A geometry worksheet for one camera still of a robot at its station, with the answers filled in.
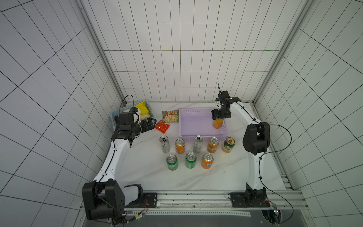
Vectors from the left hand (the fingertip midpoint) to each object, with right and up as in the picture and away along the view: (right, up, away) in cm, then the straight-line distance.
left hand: (148, 125), depth 83 cm
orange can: (+19, -13, 0) cm, 23 cm away
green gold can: (+49, -11, 0) cm, 50 cm away
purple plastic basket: (+29, 0, +21) cm, 36 cm away
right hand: (+42, +5, +17) cm, 46 cm away
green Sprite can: (+25, -20, -5) cm, 32 cm away
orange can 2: (+39, -11, 0) cm, 41 cm away
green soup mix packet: (+11, +5, +27) cm, 30 cm away
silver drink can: (+30, -11, -2) cm, 32 cm away
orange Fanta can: (+34, -20, -6) cm, 40 cm away
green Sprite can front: (+15, -20, -7) cm, 25 cm away
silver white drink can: (+10, -11, -1) cm, 15 cm away
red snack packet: (+5, -2, +20) cm, 20 cm away
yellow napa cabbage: (-8, +7, +21) cm, 24 cm away
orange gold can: (+46, 0, +16) cm, 49 cm away
